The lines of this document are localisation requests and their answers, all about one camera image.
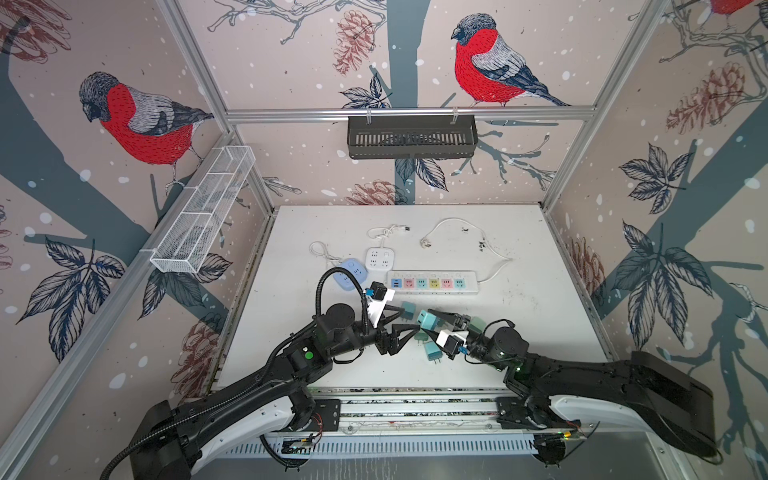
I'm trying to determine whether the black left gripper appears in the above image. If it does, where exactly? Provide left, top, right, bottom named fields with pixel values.
left=328, top=303, right=419, bottom=359

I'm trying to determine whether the teal charger plug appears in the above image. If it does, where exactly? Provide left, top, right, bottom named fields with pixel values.
left=417, top=310, right=439, bottom=331
left=401, top=302, right=416, bottom=321
left=424, top=342, right=443, bottom=364

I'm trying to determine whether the white multicolour power strip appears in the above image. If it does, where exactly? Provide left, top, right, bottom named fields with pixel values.
left=386, top=217, right=515, bottom=296

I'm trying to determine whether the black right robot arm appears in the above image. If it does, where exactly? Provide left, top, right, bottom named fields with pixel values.
left=418, top=310, right=719, bottom=459

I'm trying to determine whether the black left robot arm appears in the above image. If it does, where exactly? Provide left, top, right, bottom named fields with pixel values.
left=101, top=304, right=417, bottom=479

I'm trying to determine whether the teal charger plug bottom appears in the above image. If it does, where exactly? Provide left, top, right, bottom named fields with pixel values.
left=424, top=342, right=443, bottom=364

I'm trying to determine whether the blue square power socket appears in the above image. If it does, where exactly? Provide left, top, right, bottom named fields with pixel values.
left=308, top=241, right=369, bottom=293

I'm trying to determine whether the white square power socket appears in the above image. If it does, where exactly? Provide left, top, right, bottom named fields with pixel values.
left=364, top=224, right=411, bottom=272

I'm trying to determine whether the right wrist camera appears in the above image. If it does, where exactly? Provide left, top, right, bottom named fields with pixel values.
left=438, top=330, right=469, bottom=360

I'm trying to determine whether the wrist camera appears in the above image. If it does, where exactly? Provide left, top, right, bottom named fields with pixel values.
left=365, top=281, right=395, bottom=329
left=438, top=330, right=469, bottom=360

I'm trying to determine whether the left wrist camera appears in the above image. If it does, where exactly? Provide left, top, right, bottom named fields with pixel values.
left=365, top=281, right=395, bottom=329

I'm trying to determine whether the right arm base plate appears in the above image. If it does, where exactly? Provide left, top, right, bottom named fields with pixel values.
left=495, top=396, right=581, bottom=430

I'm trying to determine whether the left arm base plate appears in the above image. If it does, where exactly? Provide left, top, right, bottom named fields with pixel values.
left=276, top=398, right=341, bottom=434

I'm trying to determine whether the black wire wall basket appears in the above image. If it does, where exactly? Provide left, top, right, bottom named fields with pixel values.
left=347, top=115, right=479, bottom=160

